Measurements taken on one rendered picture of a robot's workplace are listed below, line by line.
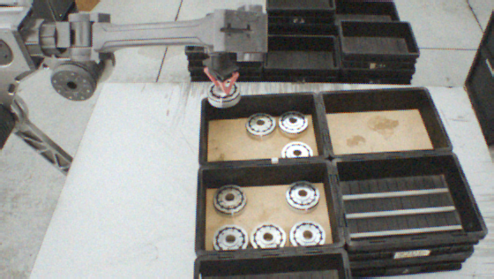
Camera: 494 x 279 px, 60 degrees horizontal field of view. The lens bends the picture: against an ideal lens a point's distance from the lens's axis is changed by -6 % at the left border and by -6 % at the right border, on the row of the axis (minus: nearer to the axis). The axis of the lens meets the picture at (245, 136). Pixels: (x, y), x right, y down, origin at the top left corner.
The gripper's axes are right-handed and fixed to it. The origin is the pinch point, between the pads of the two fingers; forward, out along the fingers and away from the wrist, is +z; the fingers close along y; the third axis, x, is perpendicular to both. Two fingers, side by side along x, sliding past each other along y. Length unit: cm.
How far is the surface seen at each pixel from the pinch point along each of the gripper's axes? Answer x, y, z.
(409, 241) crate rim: -8, -70, 13
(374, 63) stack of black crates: -102, 13, 48
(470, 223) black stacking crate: -29, -78, 18
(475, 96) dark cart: -164, -21, 84
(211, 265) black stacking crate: 35, -40, 16
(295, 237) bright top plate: 11, -46, 20
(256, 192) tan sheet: 8.1, -25.3, 22.0
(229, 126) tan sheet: -2.8, 2.4, 21.0
